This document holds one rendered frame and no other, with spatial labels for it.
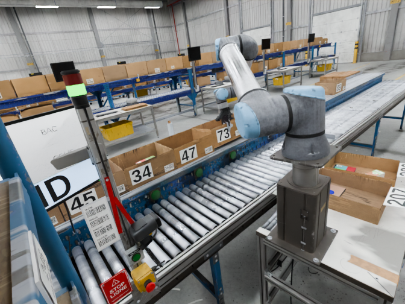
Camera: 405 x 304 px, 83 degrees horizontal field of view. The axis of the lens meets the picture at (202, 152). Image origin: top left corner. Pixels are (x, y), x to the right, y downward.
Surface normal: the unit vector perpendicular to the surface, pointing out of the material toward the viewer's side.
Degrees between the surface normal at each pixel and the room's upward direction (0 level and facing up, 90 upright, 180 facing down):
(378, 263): 0
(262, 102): 28
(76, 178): 86
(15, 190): 0
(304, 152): 68
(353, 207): 91
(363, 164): 89
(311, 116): 89
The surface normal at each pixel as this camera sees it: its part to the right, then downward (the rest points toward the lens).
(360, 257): -0.14, -0.91
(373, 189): -0.72, 0.34
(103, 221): 0.64, 0.22
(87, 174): 0.85, 0.02
